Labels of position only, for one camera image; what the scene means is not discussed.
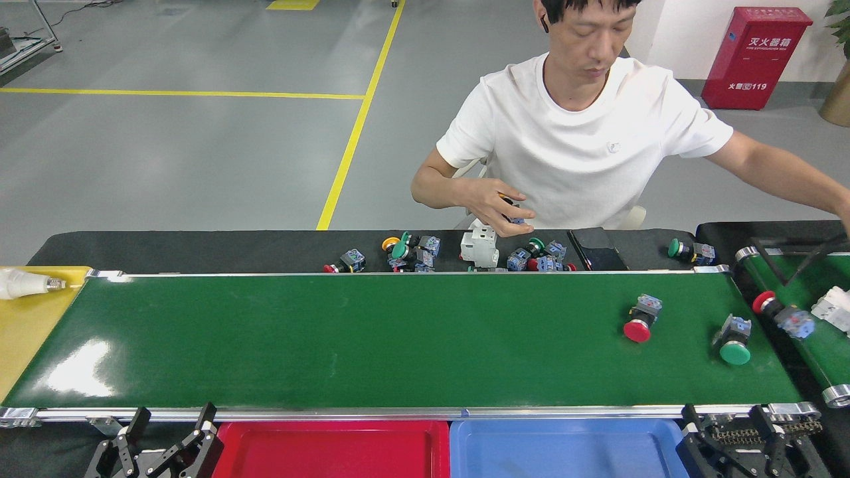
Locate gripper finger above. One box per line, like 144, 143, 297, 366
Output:
676, 404, 734, 478
749, 404, 831, 478
143, 402, 225, 478
84, 406, 152, 478

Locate white circuit breaker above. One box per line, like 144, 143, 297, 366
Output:
460, 224, 500, 269
810, 286, 850, 334

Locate green mushroom push button switch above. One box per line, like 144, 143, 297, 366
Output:
507, 237, 547, 272
667, 238, 717, 266
390, 231, 442, 261
712, 314, 753, 366

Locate yellow mushroom push button switch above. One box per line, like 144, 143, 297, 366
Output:
498, 192, 527, 225
381, 236, 410, 273

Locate green feeder conveyor belt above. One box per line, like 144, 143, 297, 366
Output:
735, 246, 850, 409

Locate red plastic tray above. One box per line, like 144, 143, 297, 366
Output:
211, 420, 451, 478

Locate blue plastic tray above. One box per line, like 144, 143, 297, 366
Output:
450, 418, 691, 478

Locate yellow plastic tray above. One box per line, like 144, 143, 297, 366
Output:
0, 266, 94, 402

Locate long green conveyor belt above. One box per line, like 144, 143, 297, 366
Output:
0, 268, 823, 429

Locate person's right hand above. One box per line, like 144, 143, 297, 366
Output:
465, 178, 535, 238

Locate white light bulb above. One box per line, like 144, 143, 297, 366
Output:
0, 269, 67, 301

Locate black smartphone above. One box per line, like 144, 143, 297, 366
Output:
568, 228, 629, 272

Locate person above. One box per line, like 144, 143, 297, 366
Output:
410, 0, 850, 238

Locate potted plant with brass pot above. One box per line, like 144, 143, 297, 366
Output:
818, 0, 850, 128

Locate red fire extinguisher box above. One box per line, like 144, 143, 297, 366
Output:
701, 7, 813, 111

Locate metal rack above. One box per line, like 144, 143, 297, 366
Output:
0, 0, 64, 74

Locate black roller chain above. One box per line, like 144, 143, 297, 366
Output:
707, 417, 824, 447

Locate black guide frame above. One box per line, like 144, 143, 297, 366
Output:
747, 234, 850, 286

